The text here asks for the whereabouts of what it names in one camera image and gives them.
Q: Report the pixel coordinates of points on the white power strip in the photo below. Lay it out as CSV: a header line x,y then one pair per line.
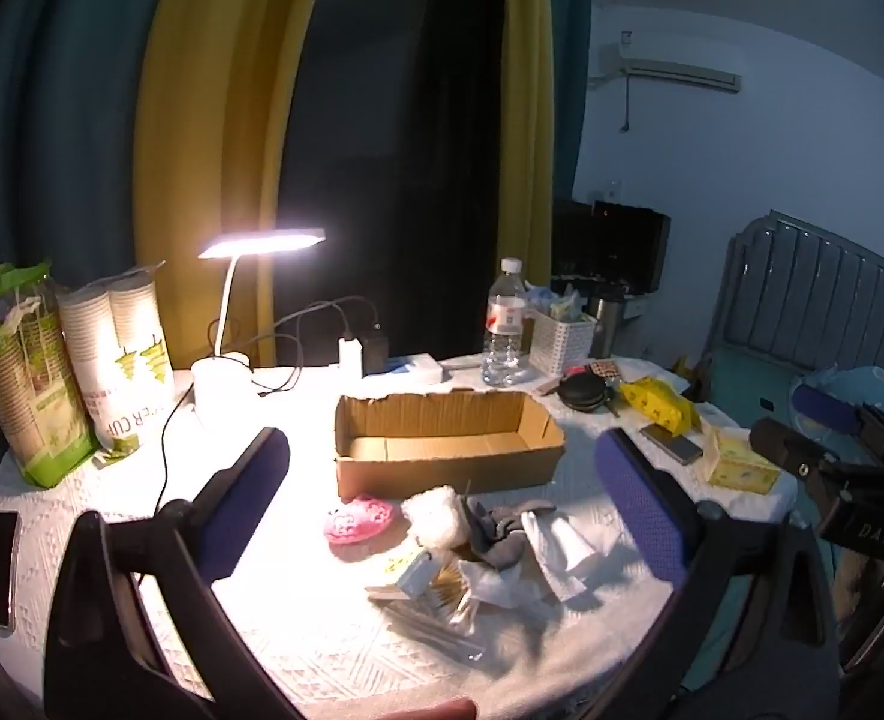
x,y
412,369

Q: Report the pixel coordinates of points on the narrow yellow curtain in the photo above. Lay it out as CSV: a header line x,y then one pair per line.
x,y
526,127

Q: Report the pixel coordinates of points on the black round pouch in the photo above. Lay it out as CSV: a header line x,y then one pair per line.
x,y
583,394

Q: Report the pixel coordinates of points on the white paper cup pack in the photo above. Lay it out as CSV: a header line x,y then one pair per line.
x,y
123,367

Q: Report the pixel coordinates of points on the black power adapter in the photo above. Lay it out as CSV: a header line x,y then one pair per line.
x,y
374,349

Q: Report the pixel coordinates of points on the cardboard box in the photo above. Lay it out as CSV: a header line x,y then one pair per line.
x,y
449,465

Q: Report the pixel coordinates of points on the grey slatted chair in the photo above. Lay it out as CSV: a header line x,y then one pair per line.
x,y
809,292

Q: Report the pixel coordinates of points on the white fluffy cotton wad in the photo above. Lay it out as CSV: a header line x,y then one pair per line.
x,y
436,514

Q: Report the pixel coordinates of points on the narrow teal curtain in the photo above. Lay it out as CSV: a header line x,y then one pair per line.
x,y
568,52

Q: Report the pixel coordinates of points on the red patterned card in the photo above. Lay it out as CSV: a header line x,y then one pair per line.
x,y
605,370

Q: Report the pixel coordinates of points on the steel thermos cup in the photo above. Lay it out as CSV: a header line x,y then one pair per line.
x,y
607,326

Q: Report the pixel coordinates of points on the grey socks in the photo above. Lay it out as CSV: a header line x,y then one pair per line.
x,y
498,532

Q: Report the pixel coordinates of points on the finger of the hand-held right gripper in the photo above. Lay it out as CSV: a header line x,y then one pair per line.
x,y
824,401
783,446

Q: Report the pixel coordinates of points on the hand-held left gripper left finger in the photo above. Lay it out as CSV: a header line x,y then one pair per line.
x,y
245,506

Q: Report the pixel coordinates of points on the white air conditioner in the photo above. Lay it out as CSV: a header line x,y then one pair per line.
x,y
682,60

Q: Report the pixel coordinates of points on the yellow tissue box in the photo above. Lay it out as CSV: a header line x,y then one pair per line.
x,y
738,469

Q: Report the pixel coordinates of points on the pink plush toy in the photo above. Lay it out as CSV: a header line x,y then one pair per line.
x,y
358,519

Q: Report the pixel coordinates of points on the bag of cotton swabs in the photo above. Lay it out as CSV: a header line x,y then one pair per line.
x,y
442,600

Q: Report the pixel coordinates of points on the small pale carton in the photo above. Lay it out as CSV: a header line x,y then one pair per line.
x,y
412,574

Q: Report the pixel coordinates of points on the wide teal curtain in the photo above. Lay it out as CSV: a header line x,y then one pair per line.
x,y
60,105

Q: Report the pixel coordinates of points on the yellow snack packet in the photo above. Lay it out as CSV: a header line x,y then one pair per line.
x,y
656,403

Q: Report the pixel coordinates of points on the white charger plug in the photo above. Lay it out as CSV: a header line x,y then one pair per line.
x,y
350,358

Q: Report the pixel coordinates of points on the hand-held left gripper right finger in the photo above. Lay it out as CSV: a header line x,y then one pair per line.
x,y
637,510

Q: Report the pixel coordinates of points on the wide yellow curtain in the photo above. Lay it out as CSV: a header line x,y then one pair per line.
x,y
209,127

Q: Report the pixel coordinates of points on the white woven basket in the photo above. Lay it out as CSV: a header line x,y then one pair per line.
x,y
560,341

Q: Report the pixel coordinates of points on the green paper cup pack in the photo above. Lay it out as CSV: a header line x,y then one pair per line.
x,y
30,397

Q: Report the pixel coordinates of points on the light blue plastic bag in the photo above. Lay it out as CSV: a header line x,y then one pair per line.
x,y
880,386

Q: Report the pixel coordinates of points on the grey smartphone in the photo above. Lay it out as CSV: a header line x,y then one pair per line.
x,y
673,444

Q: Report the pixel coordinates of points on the white cloth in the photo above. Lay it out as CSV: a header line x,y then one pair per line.
x,y
562,551

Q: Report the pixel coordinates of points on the white desk lamp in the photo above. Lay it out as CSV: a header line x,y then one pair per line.
x,y
221,386

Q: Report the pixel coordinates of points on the clear water bottle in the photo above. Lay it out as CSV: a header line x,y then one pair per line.
x,y
504,330

